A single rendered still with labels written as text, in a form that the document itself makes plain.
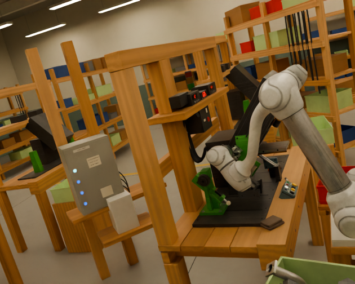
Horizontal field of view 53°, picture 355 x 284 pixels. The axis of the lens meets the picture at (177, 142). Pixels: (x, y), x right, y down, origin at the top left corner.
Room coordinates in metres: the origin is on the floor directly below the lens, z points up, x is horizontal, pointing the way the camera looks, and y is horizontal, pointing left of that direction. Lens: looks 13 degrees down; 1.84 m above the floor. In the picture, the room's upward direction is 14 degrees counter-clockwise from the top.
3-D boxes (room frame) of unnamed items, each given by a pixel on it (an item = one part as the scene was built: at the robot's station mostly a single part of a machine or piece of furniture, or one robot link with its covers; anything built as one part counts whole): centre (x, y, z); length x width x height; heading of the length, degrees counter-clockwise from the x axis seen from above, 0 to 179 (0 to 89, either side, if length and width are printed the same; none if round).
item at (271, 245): (2.18, -0.65, 0.82); 1.50 x 0.14 x 0.15; 153
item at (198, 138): (2.48, -0.08, 1.23); 1.30 x 0.05 x 0.09; 153
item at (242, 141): (2.21, -0.43, 1.17); 0.13 x 0.12 x 0.20; 153
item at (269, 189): (2.31, -0.40, 0.89); 1.10 x 0.42 x 0.02; 153
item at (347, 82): (7.97, -4.31, 0.22); 1.20 x 0.80 x 0.44; 108
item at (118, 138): (7.94, 1.68, 1.14); 2.45 x 0.55 x 2.28; 158
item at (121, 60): (2.44, -0.14, 1.89); 1.50 x 0.09 x 0.09; 153
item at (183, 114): (2.43, -0.17, 1.52); 0.90 x 0.25 x 0.04; 153
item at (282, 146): (2.33, -0.53, 1.11); 0.39 x 0.16 x 0.03; 63
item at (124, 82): (2.44, -0.14, 1.36); 1.49 x 0.09 x 0.97; 153
